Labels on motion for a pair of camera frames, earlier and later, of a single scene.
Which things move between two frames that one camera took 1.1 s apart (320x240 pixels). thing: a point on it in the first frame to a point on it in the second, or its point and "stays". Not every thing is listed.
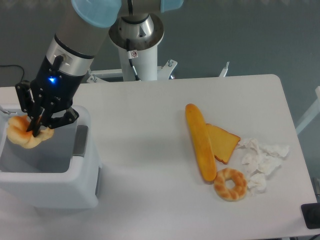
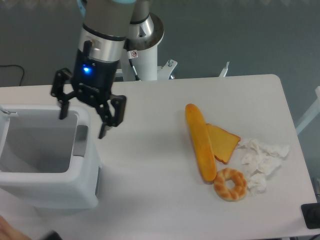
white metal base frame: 99,76 stays
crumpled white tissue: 260,161 stays
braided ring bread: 228,194 stays
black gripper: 48,98 to 93,79
